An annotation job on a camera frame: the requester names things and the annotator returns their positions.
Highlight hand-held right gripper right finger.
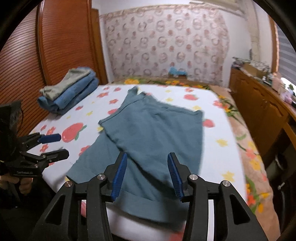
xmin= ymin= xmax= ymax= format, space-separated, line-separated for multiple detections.
xmin=167 ymin=152 xmax=270 ymax=241

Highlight blue knitted item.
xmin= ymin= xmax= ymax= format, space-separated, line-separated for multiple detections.
xmin=168 ymin=66 xmax=188 ymax=78

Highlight grey window blind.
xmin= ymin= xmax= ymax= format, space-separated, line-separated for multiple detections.
xmin=276 ymin=28 xmax=296 ymax=79

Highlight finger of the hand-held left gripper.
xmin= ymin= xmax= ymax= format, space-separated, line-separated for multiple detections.
xmin=20 ymin=149 xmax=70 ymax=168
xmin=18 ymin=133 xmax=62 ymax=151

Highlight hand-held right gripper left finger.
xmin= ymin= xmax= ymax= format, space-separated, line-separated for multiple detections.
xmin=31 ymin=152 xmax=128 ymax=241

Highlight strawberry printed bed sheet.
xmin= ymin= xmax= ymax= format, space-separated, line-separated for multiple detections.
xmin=29 ymin=84 xmax=249 ymax=241

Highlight grey folded garment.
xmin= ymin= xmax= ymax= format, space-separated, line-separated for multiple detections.
xmin=39 ymin=67 xmax=92 ymax=101

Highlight teal pants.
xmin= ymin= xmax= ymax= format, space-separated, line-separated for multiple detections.
xmin=66 ymin=86 xmax=205 ymax=226

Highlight wooden wardrobe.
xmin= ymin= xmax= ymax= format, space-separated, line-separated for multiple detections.
xmin=0 ymin=0 xmax=108 ymax=137

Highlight person's left hand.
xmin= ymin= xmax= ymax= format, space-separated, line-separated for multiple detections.
xmin=0 ymin=175 xmax=32 ymax=194

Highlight pink bottle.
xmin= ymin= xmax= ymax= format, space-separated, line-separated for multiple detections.
xmin=272 ymin=73 xmax=282 ymax=90

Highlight patterned wall curtain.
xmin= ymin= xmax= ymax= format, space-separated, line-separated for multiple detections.
xmin=99 ymin=5 xmax=230 ymax=86

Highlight wooden cabinet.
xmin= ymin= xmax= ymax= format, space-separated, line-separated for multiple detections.
xmin=229 ymin=66 xmax=296 ymax=167

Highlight blue denim folded jeans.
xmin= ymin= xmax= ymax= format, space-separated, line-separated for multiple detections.
xmin=37 ymin=71 xmax=100 ymax=115

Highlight cardboard box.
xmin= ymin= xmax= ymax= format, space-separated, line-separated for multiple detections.
xmin=240 ymin=62 xmax=266 ymax=77

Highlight pink tissue pack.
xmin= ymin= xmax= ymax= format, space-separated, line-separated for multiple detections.
xmin=282 ymin=88 xmax=295 ymax=102

